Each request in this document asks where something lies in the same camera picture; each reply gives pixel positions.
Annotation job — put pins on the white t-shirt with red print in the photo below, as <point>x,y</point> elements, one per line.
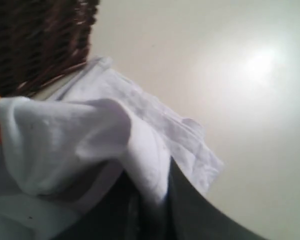
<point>60,156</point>

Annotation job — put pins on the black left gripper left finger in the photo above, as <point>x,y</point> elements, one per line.
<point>115,217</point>

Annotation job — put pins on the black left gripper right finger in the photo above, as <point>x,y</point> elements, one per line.
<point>192,217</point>

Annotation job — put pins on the dark brown wicker basket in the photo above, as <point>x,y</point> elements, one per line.
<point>42,41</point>

